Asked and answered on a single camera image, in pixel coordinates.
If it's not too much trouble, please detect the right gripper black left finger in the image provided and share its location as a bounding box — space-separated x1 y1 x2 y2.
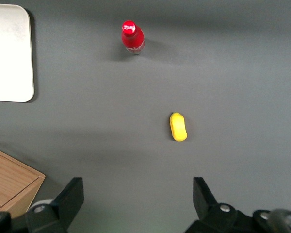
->
26 177 84 233

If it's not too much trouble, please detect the wooden two-drawer cabinet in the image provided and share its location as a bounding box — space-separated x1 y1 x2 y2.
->
0 145 46 219

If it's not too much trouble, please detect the white rectangular tray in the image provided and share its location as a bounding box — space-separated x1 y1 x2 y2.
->
0 3 35 103

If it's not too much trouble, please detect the red coke bottle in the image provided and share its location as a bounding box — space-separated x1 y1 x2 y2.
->
121 20 146 56

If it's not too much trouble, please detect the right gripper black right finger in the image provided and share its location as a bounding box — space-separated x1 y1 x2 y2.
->
184 177 255 233

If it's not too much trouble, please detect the yellow lemon toy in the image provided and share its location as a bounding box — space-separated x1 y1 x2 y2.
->
169 112 188 142

